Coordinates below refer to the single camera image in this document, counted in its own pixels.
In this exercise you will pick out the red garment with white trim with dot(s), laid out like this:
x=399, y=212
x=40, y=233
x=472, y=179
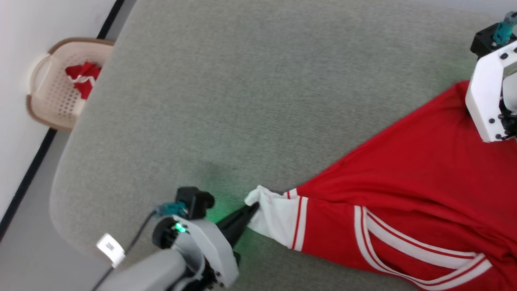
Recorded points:
x=85, y=74

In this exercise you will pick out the beige plastic laundry basket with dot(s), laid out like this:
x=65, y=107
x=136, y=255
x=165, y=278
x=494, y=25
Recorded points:
x=52, y=101

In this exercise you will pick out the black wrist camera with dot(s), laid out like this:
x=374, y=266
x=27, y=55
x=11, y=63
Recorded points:
x=194, y=200
x=484, y=40

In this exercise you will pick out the red and white jersey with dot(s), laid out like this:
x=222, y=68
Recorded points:
x=404, y=182

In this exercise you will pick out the teal camera connector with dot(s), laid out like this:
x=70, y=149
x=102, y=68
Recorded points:
x=171, y=209
x=505, y=30

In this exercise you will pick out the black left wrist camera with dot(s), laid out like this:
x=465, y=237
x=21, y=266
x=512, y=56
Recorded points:
x=194, y=200

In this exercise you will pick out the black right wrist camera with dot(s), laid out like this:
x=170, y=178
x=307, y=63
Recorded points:
x=484, y=40

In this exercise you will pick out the teal left camera connector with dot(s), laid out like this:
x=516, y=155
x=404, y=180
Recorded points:
x=171, y=209

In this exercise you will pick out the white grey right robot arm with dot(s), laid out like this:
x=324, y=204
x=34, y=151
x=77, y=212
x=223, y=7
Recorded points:
x=511, y=93

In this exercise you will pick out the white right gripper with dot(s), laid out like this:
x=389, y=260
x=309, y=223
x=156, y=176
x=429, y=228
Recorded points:
x=482, y=101

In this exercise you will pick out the teal right camera connector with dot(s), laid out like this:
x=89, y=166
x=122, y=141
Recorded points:
x=505, y=30

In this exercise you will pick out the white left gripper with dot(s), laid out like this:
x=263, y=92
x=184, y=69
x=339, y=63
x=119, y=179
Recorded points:
x=214, y=250

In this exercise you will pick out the black baseboard strip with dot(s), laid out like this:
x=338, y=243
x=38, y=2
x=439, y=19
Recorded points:
x=32, y=169

